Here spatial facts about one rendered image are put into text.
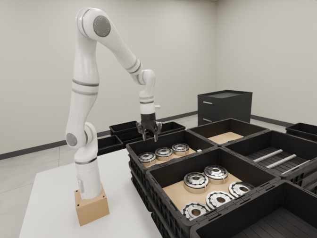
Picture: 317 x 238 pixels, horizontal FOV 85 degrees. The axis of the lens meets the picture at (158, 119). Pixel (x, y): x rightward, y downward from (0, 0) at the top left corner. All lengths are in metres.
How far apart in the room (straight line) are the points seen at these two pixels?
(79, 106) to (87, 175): 0.30
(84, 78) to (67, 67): 3.01
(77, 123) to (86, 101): 0.09
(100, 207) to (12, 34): 3.27
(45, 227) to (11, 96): 2.98
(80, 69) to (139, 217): 0.65
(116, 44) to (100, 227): 0.73
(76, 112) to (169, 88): 3.70
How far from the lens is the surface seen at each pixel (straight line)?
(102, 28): 0.63
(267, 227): 0.72
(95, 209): 0.90
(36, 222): 1.06
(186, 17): 4.69
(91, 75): 0.66
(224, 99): 2.34
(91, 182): 0.84
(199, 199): 0.75
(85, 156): 0.80
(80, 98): 0.68
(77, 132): 0.73
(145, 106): 0.83
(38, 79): 3.68
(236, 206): 0.60
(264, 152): 1.15
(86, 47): 0.69
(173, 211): 0.57
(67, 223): 0.97
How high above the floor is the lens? 1.33
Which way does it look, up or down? 17 degrees down
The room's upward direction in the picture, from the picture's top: 4 degrees counter-clockwise
